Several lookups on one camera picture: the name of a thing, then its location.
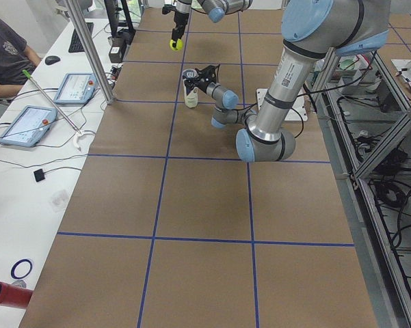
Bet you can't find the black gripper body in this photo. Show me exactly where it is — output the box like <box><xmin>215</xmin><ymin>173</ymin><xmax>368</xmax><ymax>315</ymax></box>
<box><xmin>196</xmin><ymin>75</ymin><xmax>216</xmax><ymax>93</ymax></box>
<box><xmin>174</xmin><ymin>11</ymin><xmax>189</xmax><ymax>31</ymax></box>

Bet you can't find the yellow tennis ball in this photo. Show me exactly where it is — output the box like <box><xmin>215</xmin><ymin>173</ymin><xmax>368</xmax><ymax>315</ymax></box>
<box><xmin>169</xmin><ymin>38</ymin><xmax>183</xmax><ymax>51</ymax></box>

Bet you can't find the white blue tennis ball can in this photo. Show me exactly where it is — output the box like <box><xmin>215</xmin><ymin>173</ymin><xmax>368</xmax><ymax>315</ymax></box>
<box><xmin>182</xmin><ymin>68</ymin><xmax>198</xmax><ymax>109</ymax></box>

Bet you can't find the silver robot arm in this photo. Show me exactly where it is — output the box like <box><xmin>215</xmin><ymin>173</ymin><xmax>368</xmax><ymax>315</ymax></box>
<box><xmin>162</xmin><ymin>0</ymin><xmax>252</xmax><ymax>51</ymax></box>
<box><xmin>183</xmin><ymin>1</ymin><xmax>390</xmax><ymax>162</ymax></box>

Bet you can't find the black box with label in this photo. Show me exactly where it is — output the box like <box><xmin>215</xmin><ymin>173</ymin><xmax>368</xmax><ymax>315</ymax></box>
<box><xmin>108</xmin><ymin>31</ymin><xmax>131</xmax><ymax>64</ymax></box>

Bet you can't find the black keyboard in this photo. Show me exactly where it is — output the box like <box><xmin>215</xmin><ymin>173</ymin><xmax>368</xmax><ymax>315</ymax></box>
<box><xmin>68</xmin><ymin>22</ymin><xmax>95</xmax><ymax>54</ymax></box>

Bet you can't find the far teach pendant tablet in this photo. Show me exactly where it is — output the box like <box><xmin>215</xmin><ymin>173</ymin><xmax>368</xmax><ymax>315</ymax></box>
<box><xmin>53</xmin><ymin>72</ymin><xmax>98</xmax><ymax>105</ymax></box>

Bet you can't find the teach pendant tablet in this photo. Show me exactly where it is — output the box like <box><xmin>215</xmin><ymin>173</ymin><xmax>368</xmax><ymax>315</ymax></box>
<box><xmin>0</xmin><ymin>105</ymin><xmax>57</xmax><ymax>148</ymax></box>
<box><xmin>53</xmin><ymin>72</ymin><xmax>98</xmax><ymax>105</ymax></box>

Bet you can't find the metal reacher grabber stick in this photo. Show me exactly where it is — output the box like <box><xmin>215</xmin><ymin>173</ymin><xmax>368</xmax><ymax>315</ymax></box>
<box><xmin>22</xmin><ymin>70</ymin><xmax>93</xmax><ymax>151</ymax></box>

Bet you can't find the black computer mouse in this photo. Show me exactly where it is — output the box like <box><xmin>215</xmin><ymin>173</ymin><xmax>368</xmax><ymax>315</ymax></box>
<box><xmin>44</xmin><ymin>55</ymin><xmax>61</xmax><ymax>66</ymax></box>

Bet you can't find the seated man dark shirt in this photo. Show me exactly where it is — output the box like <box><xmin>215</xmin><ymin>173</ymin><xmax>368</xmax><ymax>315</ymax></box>
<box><xmin>0</xmin><ymin>19</ymin><xmax>41</xmax><ymax>98</ymax></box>

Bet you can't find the near teach pendant tablet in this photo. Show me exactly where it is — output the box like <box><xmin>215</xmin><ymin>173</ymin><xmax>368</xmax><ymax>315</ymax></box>
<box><xmin>0</xmin><ymin>105</ymin><xmax>57</xmax><ymax>148</ymax></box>

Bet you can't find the small black square pad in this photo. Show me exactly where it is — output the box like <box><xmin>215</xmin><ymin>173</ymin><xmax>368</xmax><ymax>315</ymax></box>
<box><xmin>34</xmin><ymin>169</ymin><xmax>45</xmax><ymax>182</ymax></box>

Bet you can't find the red cylinder tube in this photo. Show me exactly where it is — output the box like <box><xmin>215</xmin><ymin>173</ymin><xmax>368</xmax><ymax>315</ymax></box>
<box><xmin>0</xmin><ymin>282</ymin><xmax>33</xmax><ymax>309</ymax></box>

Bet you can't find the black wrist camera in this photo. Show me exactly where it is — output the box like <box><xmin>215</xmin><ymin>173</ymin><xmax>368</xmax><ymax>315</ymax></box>
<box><xmin>161</xmin><ymin>4</ymin><xmax>176</xmax><ymax>15</ymax></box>
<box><xmin>202</xmin><ymin>64</ymin><xmax>220</xmax><ymax>79</ymax></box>

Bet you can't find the aluminium frame post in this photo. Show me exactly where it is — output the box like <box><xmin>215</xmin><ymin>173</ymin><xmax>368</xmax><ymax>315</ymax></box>
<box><xmin>65</xmin><ymin>0</ymin><xmax>114</xmax><ymax>105</ymax></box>

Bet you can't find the aluminium side frame rack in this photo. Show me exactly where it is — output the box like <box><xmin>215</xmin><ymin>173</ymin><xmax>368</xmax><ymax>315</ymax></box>
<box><xmin>310</xmin><ymin>13</ymin><xmax>411</xmax><ymax>328</ymax></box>

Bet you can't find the blue tape ring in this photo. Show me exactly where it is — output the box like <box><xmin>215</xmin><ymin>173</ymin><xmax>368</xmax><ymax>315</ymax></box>
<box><xmin>10</xmin><ymin>258</ymin><xmax>34</xmax><ymax>279</ymax></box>

